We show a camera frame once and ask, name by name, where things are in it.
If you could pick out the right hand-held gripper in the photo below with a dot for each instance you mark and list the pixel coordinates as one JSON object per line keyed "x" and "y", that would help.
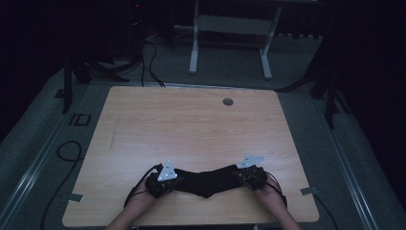
{"x": 252, "y": 177}

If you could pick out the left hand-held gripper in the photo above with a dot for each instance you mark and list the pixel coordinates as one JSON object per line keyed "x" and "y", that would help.
{"x": 162, "y": 187}

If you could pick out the black cloth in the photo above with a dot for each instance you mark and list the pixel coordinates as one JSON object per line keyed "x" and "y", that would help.
{"x": 207, "y": 182}

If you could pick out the person's left hand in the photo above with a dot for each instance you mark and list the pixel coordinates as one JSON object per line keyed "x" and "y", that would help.
{"x": 142, "y": 198}

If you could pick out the person's right hand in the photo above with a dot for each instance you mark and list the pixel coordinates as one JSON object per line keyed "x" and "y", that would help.
{"x": 269, "y": 195}

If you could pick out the grey tape piece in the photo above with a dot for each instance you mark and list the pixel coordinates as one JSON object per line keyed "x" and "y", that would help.
{"x": 309, "y": 191}

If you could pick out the grey table grommet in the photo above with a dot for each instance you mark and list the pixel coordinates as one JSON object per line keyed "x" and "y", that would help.
{"x": 228, "y": 102}

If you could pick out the black tripod stand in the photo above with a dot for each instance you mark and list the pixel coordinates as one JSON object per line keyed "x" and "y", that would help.
{"x": 67, "y": 86}
{"x": 330, "y": 96}

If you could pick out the metal floor rail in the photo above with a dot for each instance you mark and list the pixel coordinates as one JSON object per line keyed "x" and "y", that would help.
{"x": 348, "y": 166}
{"x": 28, "y": 179}

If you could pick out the white desk frame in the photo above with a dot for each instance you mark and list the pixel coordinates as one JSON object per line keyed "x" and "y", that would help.
{"x": 233, "y": 25}

